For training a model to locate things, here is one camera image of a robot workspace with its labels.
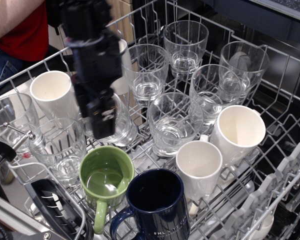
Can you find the tall white mug with handle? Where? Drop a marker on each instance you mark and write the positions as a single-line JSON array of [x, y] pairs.
[[120, 86]]

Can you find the tilted clear glass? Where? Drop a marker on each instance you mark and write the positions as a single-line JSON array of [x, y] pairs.
[[125, 129]]

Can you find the green ceramic mug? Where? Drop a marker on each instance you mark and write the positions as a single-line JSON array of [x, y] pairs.
[[105, 173]]

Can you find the white mug left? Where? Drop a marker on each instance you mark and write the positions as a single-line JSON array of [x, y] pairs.
[[54, 94]]

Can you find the clear glass right middle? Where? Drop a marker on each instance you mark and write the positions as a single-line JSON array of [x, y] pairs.
[[214, 87]]

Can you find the clear glass back right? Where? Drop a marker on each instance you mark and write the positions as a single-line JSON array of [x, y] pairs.
[[248, 61]]

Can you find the dark blue printed mug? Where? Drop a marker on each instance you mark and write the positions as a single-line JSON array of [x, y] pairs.
[[157, 203]]

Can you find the person in red shirt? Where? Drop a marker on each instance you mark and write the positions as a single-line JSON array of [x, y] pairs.
[[24, 35]]

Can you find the large white cup right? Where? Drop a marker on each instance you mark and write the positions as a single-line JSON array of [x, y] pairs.
[[238, 130]]

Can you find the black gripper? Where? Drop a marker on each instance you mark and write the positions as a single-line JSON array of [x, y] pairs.
[[98, 64]]

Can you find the clear glass centre back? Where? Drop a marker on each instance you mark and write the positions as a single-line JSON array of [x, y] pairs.
[[146, 71]]

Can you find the clear glass front left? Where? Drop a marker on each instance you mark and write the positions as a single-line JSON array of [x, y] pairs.
[[61, 146]]

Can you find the grey wire dishwasher rack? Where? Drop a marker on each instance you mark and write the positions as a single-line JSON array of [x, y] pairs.
[[276, 160]]

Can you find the black clamp with metal screw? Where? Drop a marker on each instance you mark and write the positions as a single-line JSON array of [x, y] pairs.
[[8, 153]]

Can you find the black plastic rack handle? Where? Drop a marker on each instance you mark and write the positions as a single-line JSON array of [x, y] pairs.
[[59, 213]]

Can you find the small white mug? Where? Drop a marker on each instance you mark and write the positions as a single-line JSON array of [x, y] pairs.
[[199, 165]]

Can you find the clear glass back top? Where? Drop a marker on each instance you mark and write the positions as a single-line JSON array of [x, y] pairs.
[[185, 41]]

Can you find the clear glass far left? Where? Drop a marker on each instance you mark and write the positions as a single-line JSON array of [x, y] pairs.
[[18, 115]]

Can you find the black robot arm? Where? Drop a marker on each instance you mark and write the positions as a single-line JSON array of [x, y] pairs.
[[88, 12]]

